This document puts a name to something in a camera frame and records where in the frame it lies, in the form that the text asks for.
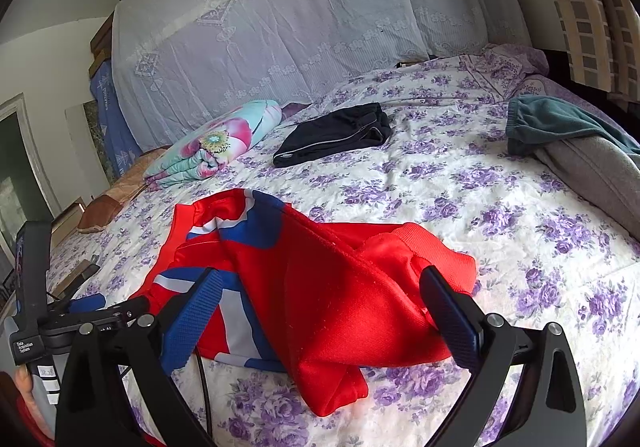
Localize checkered beige curtain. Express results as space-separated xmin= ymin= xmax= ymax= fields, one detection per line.
xmin=553 ymin=0 xmax=639 ymax=103

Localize purple floral bed sheet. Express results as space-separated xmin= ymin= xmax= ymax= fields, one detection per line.
xmin=47 ymin=47 xmax=639 ymax=446

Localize folded black pants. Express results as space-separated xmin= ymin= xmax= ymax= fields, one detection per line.
xmin=272 ymin=102 xmax=392 ymax=168

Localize brown orange pillow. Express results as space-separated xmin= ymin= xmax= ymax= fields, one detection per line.
xmin=77 ymin=147 xmax=168 ymax=233

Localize folded floral teal quilt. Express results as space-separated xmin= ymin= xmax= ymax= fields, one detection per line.
xmin=143 ymin=100 xmax=282 ymax=188

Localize person's left hand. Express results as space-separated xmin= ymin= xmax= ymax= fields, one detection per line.
xmin=14 ymin=365 xmax=53 ymax=439

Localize red blue white track pants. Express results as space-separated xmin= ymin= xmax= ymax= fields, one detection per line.
xmin=139 ymin=189 xmax=477 ymax=417

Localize grey fleece garment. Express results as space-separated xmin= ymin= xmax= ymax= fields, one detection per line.
xmin=534 ymin=136 xmax=640 ymax=240

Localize window with white frame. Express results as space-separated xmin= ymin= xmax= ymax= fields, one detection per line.
xmin=0 ymin=94 xmax=61 ymax=265

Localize white lace cover cloth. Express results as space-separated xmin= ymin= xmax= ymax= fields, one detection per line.
xmin=112 ymin=0 xmax=529 ymax=150

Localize teal green garment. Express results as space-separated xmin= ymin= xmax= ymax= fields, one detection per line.
xmin=506 ymin=95 xmax=639 ymax=156

